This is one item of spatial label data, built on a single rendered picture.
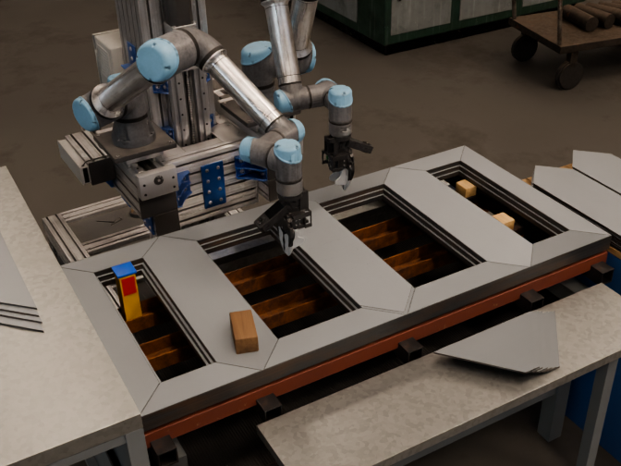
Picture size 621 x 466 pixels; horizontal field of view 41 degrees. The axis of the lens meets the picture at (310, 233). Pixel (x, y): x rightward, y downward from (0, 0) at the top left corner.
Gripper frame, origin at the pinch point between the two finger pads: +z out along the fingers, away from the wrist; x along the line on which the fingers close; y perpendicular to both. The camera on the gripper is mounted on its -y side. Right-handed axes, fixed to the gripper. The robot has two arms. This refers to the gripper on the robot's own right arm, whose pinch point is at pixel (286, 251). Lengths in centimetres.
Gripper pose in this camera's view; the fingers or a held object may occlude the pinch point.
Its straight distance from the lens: 248.6
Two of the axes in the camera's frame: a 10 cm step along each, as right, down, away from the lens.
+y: 8.7, -2.8, 4.0
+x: -4.9, -4.6, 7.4
